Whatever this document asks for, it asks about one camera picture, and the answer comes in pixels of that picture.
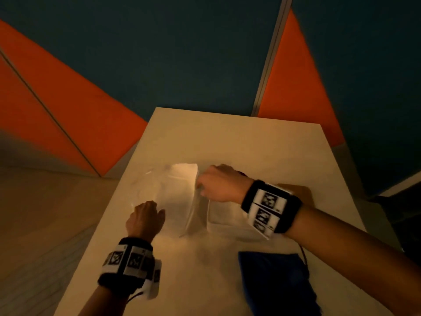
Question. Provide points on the black wristband with markers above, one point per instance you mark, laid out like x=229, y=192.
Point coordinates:
x=126, y=266
x=271, y=208

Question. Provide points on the clear plastic tissue wrapper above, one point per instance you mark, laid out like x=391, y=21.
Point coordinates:
x=144, y=187

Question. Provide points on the black right wristband with markers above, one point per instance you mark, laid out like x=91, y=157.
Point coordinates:
x=271, y=208

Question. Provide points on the white tissues stack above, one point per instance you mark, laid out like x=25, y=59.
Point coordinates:
x=179, y=194

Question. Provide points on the blue cleaning cloth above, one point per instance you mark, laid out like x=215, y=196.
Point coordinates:
x=276, y=286

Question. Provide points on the person's right forearm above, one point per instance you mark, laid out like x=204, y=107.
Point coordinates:
x=352, y=253

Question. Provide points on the black left wristband with markers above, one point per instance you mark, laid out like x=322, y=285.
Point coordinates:
x=126, y=266

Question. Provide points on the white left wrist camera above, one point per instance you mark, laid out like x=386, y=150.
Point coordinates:
x=154, y=279

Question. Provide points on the person's right hand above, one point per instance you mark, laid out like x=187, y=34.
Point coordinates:
x=223, y=184

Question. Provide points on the person's left hand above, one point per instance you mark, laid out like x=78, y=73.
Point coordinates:
x=144, y=220

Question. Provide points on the white plastic box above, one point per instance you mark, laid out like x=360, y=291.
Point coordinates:
x=227, y=220

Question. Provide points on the brown wooden lid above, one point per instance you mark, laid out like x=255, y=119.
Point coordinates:
x=301, y=194

